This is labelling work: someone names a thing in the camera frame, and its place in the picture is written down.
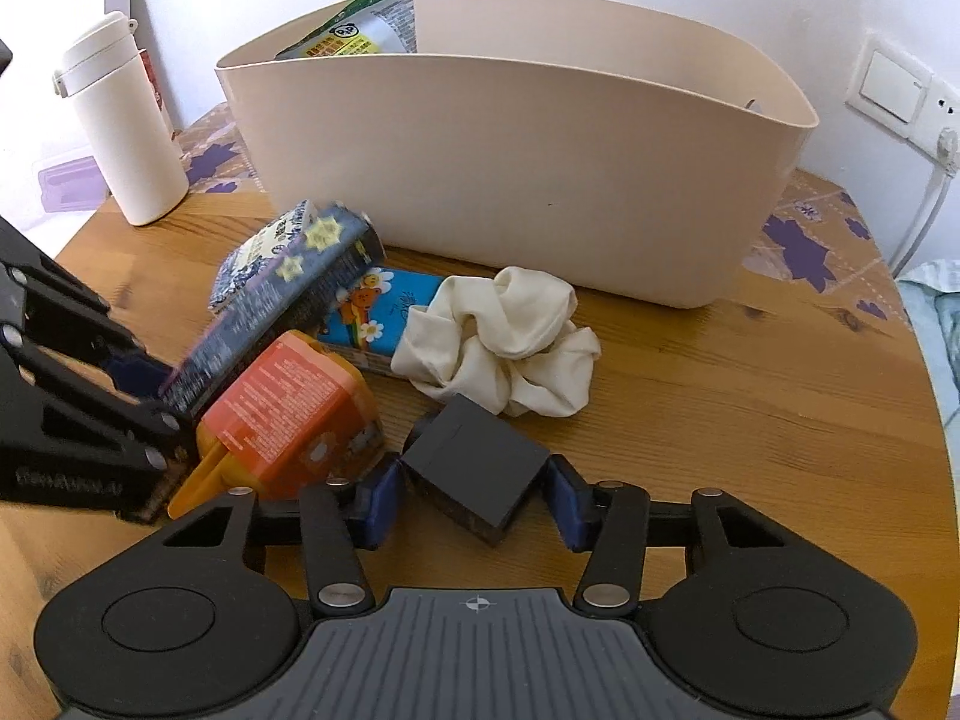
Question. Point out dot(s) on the white wall socket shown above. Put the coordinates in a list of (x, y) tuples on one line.
[(941, 116)]

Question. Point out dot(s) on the wooden desk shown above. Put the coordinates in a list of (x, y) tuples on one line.
[(712, 405)]

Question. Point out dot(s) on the green panda snack packet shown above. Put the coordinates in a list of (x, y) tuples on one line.
[(360, 26)]

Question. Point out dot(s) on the black cube box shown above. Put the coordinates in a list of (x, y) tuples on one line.
[(480, 465)]

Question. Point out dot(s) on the white light switch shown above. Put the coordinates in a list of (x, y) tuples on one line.
[(889, 86)]

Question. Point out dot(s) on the white thermos bottle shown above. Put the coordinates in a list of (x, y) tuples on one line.
[(127, 150)]

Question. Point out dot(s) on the purple floral table mat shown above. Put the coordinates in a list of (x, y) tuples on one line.
[(810, 255)]

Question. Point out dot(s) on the beige plastic basket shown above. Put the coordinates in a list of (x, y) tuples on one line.
[(525, 165)]

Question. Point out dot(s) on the blue striped quilt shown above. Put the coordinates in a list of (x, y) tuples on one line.
[(937, 315)]

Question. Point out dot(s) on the cream scrunchie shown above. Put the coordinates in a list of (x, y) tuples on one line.
[(495, 345)]

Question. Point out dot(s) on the red label box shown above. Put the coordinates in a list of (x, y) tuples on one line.
[(154, 90)]

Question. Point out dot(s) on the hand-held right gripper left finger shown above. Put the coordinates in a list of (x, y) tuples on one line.
[(379, 502)]

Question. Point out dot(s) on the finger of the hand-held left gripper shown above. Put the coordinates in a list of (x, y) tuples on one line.
[(112, 420), (142, 376)]

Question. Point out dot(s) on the blue bear tissue pack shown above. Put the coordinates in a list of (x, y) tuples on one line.
[(375, 315)]

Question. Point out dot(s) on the white printed snack packet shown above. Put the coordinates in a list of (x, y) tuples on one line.
[(247, 255)]

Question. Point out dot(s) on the black starry long box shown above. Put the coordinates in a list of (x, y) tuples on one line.
[(285, 300)]

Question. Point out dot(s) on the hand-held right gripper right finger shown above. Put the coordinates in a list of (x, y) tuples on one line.
[(570, 502)]

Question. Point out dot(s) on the orange snack packet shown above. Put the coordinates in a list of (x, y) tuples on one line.
[(292, 405)]

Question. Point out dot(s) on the lavender printed board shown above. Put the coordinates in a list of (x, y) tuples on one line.
[(45, 135)]

